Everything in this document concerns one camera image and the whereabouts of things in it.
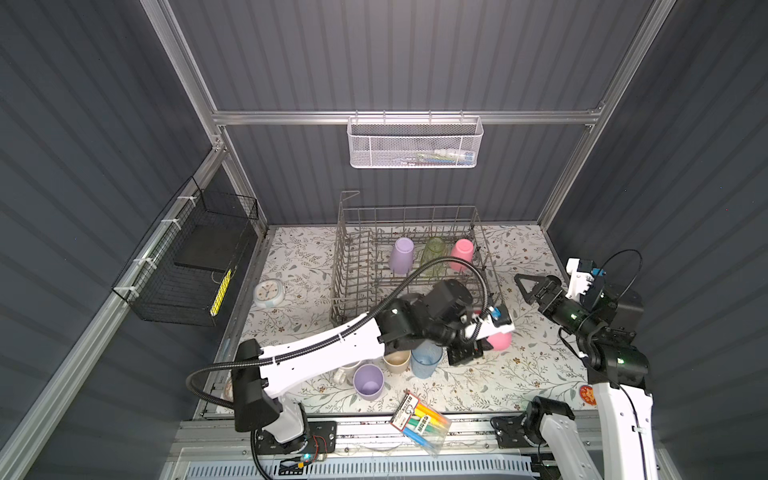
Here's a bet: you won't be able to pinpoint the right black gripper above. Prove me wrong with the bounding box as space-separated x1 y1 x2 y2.
515 272 598 340

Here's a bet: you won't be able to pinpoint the blue translucent cup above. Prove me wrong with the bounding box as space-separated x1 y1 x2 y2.
411 340 443 379

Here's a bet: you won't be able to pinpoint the pink cup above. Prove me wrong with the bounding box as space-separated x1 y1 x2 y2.
484 332 512 351
449 238 475 272

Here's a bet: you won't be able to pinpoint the beige cup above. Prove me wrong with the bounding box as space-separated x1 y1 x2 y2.
383 351 411 374

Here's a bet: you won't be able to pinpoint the purple cup front row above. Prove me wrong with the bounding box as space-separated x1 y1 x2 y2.
353 364 385 401

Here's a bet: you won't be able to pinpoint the green translucent cup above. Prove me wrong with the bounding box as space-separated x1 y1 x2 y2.
420 237 447 280

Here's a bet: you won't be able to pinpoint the lilac cup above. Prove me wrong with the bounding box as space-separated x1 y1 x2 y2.
389 237 415 276

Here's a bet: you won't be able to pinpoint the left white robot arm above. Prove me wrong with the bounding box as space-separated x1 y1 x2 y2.
231 279 514 445

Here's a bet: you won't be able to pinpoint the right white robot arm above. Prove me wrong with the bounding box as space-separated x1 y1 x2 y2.
514 258 658 479

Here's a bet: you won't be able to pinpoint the highlighter marker pack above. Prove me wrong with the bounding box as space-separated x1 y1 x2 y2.
389 390 452 457

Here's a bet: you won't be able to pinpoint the red round sticker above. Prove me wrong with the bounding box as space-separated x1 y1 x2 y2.
579 384 597 406

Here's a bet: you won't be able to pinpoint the white ceramic mug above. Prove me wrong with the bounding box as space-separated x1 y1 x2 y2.
333 361 362 385

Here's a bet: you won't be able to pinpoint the floral table mat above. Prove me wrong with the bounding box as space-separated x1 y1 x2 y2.
230 225 591 414

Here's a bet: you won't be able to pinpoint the yellow marker pen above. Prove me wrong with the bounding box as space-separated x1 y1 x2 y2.
209 269 233 317

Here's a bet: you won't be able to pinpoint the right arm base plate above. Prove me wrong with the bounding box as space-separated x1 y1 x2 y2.
490 414 538 449

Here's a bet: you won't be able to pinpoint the left black cable conduit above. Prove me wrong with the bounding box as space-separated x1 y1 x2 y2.
184 256 488 480

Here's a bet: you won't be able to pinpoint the grey wire dish rack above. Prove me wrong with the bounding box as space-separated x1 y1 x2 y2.
330 190 505 326

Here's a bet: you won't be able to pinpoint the pens in wall basket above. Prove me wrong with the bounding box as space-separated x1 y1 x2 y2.
395 149 476 168

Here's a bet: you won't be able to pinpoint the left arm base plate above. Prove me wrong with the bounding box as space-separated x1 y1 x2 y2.
256 420 338 455

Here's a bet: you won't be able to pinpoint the white wire wall basket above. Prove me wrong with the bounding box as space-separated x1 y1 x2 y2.
346 114 484 169

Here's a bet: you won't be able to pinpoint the black wire side basket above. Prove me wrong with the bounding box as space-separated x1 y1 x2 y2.
112 180 266 327

